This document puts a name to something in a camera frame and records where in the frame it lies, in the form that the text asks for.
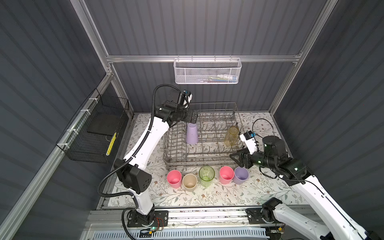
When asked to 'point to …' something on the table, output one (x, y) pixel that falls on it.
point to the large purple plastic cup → (192, 134)
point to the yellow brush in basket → (111, 144)
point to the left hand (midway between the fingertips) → (192, 114)
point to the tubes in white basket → (220, 78)
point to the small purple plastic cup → (241, 175)
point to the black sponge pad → (105, 123)
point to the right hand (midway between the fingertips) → (236, 153)
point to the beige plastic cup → (189, 181)
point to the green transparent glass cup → (206, 174)
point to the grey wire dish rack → (210, 141)
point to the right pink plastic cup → (226, 175)
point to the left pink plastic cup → (174, 177)
